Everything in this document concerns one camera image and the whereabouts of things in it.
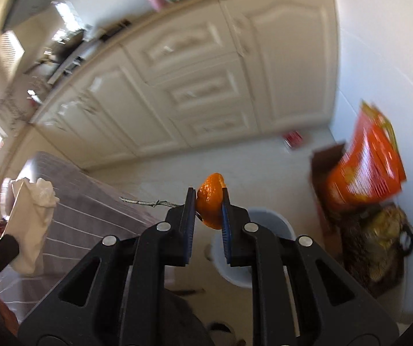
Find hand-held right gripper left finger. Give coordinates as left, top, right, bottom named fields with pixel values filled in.
left=18, top=187, right=197, bottom=346

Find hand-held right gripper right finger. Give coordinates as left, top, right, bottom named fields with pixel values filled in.
left=221, top=187, right=399, bottom=346

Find orange peel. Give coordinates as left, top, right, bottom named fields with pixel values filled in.
left=195, top=172, right=228, bottom=230

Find white paper bag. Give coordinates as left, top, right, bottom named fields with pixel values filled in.
left=1, top=178, right=57, bottom=277

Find white trash bin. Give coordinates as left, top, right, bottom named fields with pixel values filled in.
left=208, top=207, right=297, bottom=289

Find thin grey stick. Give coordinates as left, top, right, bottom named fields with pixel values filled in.
left=119, top=196, right=179, bottom=210

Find crumpled clear plastic bag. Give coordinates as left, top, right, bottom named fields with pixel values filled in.
left=35, top=177, right=60, bottom=208

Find round table checkered cloth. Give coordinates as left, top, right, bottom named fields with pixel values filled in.
left=0, top=151, right=164, bottom=324

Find small red packet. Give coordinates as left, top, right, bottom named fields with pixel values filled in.
left=283, top=130, right=305, bottom=151

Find brown cardboard box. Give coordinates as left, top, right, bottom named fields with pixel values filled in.
left=309, top=142, right=352, bottom=232

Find cream lower cabinets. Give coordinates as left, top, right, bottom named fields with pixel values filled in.
left=22, top=0, right=341, bottom=171

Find brown patterned bag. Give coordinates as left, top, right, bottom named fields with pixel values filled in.
left=335, top=202, right=413, bottom=293

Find orange printed bag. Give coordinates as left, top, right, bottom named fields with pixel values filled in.
left=326, top=100, right=408, bottom=205

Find cream lattice door cabinet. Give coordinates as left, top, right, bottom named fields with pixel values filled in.
left=0, top=30, right=26, bottom=84

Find black glass gas stove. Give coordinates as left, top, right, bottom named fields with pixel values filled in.
left=22, top=17, right=135, bottom=84

